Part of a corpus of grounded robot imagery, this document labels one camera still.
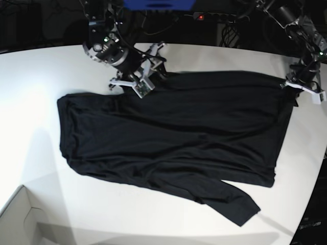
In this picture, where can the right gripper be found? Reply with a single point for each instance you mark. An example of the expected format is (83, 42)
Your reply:
(149, 68)

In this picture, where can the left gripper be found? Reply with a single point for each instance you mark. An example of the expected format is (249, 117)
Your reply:
(306, 78)

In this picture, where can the black t-shirt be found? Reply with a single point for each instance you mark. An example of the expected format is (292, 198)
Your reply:
(190, 137)

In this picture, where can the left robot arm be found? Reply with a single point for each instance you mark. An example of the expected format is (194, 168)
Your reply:
(289, 15)

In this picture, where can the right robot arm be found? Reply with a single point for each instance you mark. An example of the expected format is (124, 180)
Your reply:
(106, 43)

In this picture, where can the blue bin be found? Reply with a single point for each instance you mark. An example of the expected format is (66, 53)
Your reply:
(159, 4)

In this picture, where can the black power strip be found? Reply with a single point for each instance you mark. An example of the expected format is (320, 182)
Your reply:
(218, 17)

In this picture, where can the white cardboard box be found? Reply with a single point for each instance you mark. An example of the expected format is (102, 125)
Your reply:
(21, 223)

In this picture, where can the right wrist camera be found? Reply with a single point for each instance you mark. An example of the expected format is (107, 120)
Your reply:
(141, 89)

